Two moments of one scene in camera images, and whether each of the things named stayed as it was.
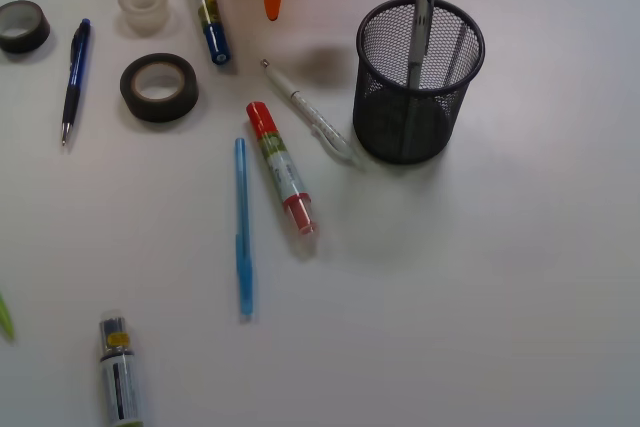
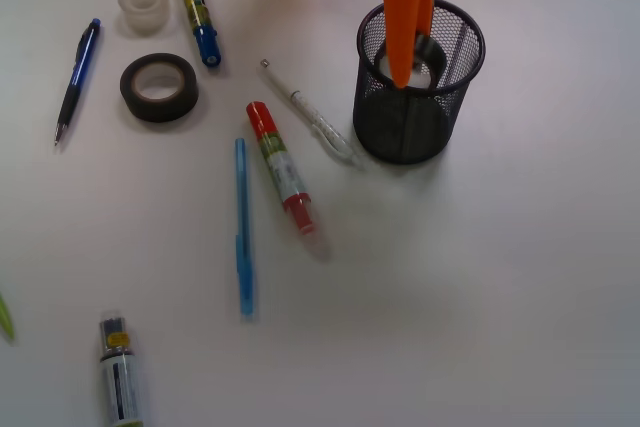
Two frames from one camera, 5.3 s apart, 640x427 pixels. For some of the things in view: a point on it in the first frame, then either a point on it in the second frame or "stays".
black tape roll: x=24 y=27 → x=428 y=50
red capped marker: x=293 y=190 stays
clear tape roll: x=145 y=3 stays
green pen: x=5 y=321 stays
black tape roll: x=164 y=111 stays
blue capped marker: x=210 y=12 → x=195 y=0
